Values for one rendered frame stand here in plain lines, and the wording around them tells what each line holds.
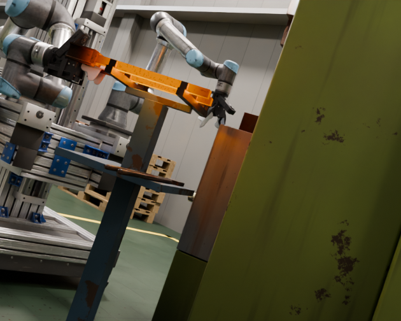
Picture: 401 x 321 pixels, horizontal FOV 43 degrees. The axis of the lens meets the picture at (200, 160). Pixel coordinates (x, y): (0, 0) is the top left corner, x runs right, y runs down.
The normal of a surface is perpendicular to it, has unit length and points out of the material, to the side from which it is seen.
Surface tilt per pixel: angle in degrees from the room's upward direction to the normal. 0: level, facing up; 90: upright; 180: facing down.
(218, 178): 90
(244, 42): 90
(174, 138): 90
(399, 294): 90
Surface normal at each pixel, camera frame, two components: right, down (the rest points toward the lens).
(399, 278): -0.34, -0.15
